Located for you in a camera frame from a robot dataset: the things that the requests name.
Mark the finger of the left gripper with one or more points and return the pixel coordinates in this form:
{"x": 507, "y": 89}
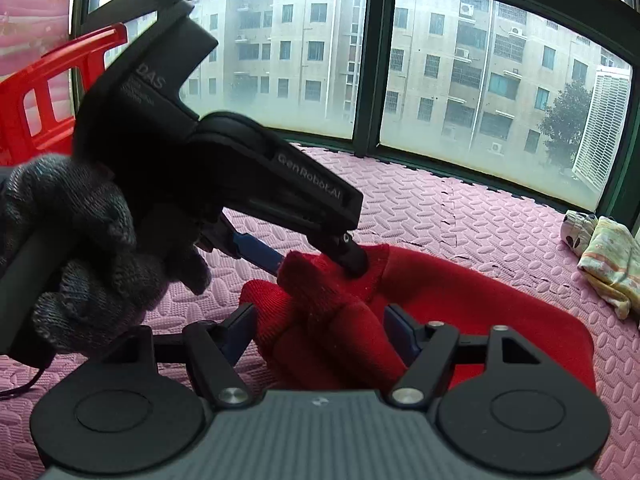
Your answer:
{"x": 343, "y": 250}
{"x": 245, "y": 246}

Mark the pink foam puzzle mat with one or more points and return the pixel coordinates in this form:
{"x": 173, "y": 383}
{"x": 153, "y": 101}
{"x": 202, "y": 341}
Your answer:
{"x": 513, "y": 240}

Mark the floral yellow folded cloth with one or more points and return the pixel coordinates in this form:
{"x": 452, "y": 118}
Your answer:
{"x": 610, "y": 264}

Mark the green window frame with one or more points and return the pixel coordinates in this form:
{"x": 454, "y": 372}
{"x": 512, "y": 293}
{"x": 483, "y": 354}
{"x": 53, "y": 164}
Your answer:
{"x": 538, "y": 97}

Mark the red knit garment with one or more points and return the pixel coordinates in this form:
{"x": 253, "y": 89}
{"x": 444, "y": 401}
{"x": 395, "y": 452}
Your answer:
{"x": 318, "y": 329}

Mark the white spotted garment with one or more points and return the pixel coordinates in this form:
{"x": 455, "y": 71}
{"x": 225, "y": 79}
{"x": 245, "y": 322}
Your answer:
{"x": 577, "y": 229}

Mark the red plastic chair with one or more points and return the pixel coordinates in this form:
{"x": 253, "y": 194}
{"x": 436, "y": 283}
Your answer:
{"x": 35, "y": 119}

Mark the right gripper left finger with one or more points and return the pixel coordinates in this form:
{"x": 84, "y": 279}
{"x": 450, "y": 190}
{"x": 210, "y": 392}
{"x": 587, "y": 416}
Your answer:
{"x": 230, "y": 337}

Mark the left hand grey glove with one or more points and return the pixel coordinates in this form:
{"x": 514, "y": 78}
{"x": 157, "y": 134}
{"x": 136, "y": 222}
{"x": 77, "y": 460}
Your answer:
{"x": 120, "y": 244}

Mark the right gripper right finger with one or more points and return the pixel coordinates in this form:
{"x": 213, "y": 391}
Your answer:
{"x": 409, "y": 338}

